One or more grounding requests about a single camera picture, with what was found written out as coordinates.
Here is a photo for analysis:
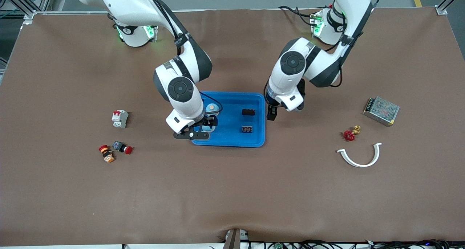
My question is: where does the blue plastic tray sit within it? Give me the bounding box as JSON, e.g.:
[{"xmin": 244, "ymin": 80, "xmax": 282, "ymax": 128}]
[{"xmin": 190, "ymin": 91, "xmax": 266, "ymax": 148}]

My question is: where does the white red circuit breaker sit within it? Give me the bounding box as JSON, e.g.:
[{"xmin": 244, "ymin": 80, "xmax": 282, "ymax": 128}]
[{"xmin": 112, "ymin": 110, "xmax": 129, "ymax": 128}]

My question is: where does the black red emergency stop button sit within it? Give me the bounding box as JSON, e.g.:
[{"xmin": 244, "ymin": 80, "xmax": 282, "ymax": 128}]
[{"xmin": 112, "ymin": 141, "xmax": 133, "ymax": 155}]

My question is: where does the orange red push button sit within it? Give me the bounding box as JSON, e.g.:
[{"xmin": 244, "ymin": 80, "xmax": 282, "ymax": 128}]
[{"xmin": 98, "ymin": 144, "xmax": 116, "ymax": 163}]

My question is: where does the white semicircular pipe clamp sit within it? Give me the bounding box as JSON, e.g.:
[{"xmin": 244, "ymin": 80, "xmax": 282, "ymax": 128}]
[{"xmin": 336, "ymin": 143, "xmax": 383, "ymax": 168}]

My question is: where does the perforated metal power supply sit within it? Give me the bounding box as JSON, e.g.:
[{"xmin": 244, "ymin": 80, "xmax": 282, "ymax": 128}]
[{"xmin": 363, "ymin": 96, "xmax": 400, "ymax": 127}]

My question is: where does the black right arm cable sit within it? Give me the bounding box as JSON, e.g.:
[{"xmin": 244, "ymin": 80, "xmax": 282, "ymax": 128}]
[{"xmin": 143, "ymin": 0, "xmax": 223, "ymax": 116}]

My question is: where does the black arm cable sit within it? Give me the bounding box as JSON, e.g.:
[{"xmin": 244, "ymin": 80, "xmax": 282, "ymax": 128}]
[
  {"xmin": 143, "ymin": 0, "xmax": 223, "ymax": 116},
  {"xmin": 264, "ymin": 0, "xmax": 382, "ymax": 108}
]

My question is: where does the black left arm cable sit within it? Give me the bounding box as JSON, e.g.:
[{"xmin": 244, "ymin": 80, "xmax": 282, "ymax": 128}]
[{"xmin": 264, "ymin": 0, "xmax": 382, "ymax": 108}]

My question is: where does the brass valve with red handle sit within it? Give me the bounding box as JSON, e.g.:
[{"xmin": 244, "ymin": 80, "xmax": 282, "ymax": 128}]
[{"xmin": 344, "ymin": 125, "xmax": 361, "ymax": 142}]

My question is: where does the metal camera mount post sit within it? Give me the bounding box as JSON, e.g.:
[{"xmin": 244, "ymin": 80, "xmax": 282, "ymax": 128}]
[{"xmin": 223, "ymin": 228, "xmax": 250, "ymax": 249}]

